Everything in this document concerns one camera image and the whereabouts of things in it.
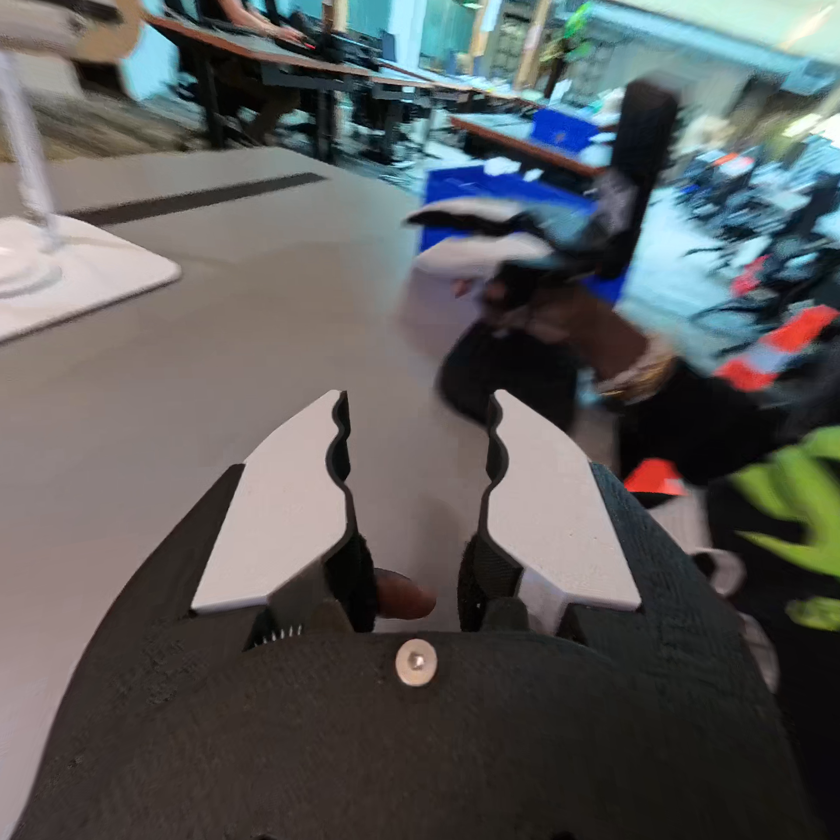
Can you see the blue plastic bin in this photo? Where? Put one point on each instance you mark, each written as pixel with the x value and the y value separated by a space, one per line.
pixel 472 184

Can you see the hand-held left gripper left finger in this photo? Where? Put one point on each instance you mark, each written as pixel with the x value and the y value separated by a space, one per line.
pixel 275 518

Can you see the white display stand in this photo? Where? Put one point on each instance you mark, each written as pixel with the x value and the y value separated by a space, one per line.
pixel 98 269

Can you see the person's printed black shirt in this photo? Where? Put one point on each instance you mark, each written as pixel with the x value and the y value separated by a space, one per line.
pixel 800 492

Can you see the wooden desk with black legs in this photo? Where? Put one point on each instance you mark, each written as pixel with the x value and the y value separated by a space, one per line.
pixel 275 56

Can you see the orange white striped object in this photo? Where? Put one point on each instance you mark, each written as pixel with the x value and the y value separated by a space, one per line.
pixel 781 341

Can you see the person's right hand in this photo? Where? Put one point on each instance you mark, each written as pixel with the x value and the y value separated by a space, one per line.
pixel 590 328

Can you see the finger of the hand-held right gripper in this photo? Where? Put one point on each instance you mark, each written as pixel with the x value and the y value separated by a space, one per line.
pixel 472 211
pixel 485 253

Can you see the person's right forearm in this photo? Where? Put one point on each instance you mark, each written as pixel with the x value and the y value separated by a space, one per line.
pixel 709 426

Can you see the orange red object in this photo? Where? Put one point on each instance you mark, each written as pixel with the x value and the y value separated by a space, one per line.
pixel 656 479

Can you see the group of office chairs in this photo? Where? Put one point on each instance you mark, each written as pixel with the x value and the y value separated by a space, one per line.
pixel 768 229

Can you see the small blue desk bin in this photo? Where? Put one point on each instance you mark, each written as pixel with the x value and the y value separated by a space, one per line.
pixel 564 128

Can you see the person's left hand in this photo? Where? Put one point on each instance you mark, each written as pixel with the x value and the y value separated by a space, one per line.
pixel 403 597

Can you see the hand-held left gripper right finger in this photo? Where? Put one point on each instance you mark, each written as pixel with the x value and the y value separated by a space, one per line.
pixel 558 525

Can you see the black wrist rest pad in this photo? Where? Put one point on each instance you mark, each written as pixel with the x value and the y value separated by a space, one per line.
pixel 512 374

